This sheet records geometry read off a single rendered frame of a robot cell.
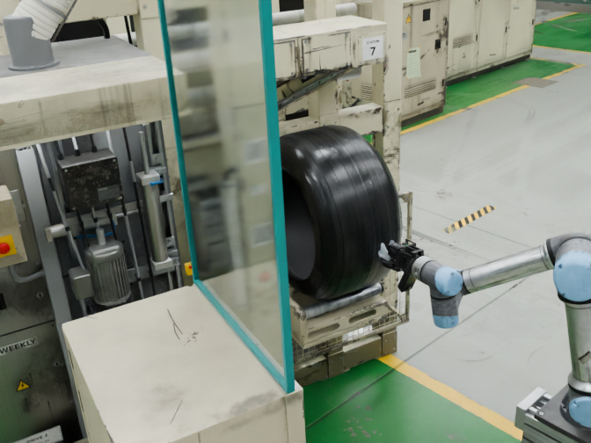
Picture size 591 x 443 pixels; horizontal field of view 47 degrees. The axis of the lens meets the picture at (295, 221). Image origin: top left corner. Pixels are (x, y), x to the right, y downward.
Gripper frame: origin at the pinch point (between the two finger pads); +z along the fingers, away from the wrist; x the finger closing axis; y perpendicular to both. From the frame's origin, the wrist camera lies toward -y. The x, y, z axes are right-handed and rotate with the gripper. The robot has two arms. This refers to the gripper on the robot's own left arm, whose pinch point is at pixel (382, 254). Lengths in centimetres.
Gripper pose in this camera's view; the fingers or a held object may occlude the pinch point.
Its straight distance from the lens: 224.6
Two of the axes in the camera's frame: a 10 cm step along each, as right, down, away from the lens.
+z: -4.7, -2.6, 8.4
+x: -8.8, 2.4, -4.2
